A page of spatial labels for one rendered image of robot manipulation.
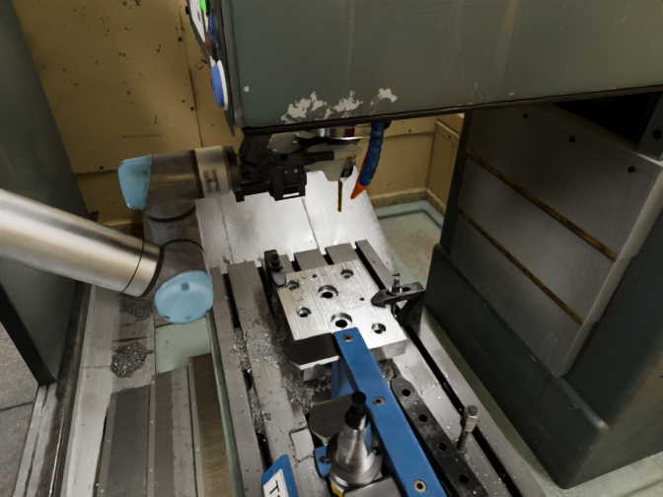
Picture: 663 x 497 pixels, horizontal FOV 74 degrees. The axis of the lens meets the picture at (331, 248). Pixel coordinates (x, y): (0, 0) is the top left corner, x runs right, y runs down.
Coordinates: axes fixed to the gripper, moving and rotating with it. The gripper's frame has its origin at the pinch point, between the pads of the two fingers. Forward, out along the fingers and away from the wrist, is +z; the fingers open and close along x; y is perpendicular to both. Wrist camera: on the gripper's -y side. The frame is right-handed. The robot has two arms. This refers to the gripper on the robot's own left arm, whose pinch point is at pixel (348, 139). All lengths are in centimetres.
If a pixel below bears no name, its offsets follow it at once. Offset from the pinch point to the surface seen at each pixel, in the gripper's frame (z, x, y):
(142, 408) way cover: -50, -13, 70
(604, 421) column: 45, 33, 54
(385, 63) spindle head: -9.5, 32.5, -20.2
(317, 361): -14.3, 26.7, 19.4
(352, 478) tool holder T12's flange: -15.5, 43.5, 18.5
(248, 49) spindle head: -19.8, 32.4, -21.9
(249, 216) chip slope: -9, -84, 63
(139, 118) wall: -40, -100, 26
